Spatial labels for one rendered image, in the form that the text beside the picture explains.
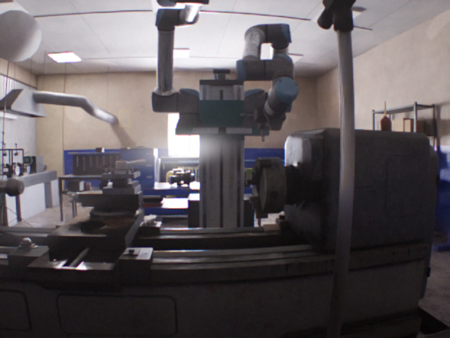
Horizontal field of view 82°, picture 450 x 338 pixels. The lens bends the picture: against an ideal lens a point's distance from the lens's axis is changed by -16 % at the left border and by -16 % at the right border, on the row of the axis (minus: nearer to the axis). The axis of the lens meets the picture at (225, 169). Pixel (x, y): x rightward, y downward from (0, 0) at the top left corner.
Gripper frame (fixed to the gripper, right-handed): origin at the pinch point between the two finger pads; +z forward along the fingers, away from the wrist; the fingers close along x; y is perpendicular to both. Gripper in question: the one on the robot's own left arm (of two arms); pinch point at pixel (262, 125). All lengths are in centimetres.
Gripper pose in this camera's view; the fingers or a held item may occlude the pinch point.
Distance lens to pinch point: 144.5
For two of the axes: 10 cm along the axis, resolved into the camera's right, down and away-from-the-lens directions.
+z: -1.8, 3.1, 9.3
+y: -0.5, -9.5, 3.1
